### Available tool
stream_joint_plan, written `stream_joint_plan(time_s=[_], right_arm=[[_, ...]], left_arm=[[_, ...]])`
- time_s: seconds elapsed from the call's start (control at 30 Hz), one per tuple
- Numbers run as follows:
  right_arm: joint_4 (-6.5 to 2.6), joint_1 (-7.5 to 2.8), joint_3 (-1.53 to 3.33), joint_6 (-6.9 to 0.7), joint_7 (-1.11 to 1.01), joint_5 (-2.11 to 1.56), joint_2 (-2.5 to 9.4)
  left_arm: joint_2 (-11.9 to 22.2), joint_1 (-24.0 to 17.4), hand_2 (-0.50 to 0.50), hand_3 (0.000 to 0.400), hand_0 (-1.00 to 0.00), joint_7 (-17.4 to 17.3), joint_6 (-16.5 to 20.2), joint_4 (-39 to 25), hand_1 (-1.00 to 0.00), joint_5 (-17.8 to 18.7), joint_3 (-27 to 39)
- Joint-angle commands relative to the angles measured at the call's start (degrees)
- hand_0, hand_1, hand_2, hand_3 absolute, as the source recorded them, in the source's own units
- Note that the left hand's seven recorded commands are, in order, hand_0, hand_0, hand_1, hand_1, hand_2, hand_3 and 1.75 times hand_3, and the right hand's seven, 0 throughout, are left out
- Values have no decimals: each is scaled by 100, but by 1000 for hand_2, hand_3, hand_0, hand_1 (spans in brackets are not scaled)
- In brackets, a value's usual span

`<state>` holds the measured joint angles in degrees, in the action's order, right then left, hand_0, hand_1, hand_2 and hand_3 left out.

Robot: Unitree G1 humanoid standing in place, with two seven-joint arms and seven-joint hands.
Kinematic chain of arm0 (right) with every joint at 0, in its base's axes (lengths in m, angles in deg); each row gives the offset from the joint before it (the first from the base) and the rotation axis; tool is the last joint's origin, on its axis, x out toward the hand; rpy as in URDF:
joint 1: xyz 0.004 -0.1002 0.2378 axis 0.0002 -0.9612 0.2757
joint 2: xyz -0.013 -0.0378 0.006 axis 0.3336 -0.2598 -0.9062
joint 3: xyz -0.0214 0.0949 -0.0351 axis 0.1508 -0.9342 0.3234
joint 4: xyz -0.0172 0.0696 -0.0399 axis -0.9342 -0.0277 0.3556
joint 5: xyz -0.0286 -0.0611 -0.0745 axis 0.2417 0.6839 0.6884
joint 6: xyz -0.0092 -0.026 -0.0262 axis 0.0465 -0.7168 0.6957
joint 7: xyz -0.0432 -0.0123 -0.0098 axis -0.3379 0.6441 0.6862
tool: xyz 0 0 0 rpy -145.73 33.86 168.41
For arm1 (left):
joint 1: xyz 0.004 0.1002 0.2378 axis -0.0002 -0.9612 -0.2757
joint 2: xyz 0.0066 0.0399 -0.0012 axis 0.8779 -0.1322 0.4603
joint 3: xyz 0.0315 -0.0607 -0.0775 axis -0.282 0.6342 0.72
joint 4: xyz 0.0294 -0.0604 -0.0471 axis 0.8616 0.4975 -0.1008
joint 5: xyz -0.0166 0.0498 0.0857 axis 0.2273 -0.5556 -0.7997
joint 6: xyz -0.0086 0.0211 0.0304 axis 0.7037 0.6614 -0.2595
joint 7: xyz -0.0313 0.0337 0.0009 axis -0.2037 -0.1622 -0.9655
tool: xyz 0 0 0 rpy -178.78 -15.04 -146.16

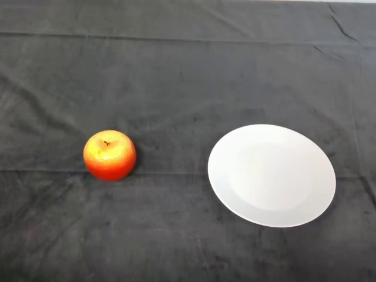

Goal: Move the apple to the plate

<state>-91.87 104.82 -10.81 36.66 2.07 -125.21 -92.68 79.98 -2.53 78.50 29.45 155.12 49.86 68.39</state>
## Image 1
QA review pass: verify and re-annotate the red yellow apple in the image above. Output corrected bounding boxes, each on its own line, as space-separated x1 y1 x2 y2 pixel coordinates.
83 129 137 182

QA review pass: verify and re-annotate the black cloth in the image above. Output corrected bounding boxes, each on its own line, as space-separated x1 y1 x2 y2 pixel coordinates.
0 0 376 282

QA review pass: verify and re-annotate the white round plate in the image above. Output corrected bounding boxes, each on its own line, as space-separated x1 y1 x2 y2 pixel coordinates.
207 123 337 229

